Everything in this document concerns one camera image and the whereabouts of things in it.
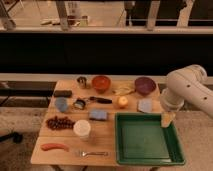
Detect black eraser block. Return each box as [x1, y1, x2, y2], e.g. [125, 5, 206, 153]
[53, 90, 72, 98]

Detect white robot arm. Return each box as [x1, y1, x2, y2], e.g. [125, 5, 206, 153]
[159, 65, 213, 119]

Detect purple bowl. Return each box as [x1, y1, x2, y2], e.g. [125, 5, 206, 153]
[135, 77, 156, 96]

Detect red bowl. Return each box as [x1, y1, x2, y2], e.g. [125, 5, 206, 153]
[92, 75, 111, 94]

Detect green plastic tray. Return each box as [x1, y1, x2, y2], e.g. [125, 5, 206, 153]
[115, 113, 185, 166]

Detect yellow apple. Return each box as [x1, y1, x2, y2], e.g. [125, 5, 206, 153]
[117, 96, 128, 108]

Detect banana peel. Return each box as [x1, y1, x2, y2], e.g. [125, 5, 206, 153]
[113, 86, 134, 96]

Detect blue sponge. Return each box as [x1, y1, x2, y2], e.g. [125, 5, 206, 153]
[89, 109, 107, 121]

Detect white paper cup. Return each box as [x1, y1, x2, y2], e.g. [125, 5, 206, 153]
[73, 120, 91, 140]

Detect wooden table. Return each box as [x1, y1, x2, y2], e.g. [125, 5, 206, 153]
[30, 79, 166, 167]

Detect small black tape roll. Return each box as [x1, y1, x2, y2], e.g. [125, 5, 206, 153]
[73, 98, 86, 110]

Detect metal fork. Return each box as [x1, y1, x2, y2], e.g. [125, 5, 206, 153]
[76, 151, 108, 157]

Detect metal cup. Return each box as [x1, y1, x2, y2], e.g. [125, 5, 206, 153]
[77, 76, 87, 89]

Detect bunch of dark grapes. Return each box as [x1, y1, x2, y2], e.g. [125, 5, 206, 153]
[46, 116, 74, 130]

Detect red sausage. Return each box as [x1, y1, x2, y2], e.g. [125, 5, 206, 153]
[40, 143, 69, 152]

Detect black handled tool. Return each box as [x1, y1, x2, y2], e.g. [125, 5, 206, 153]
[84, 96, 112, 104]

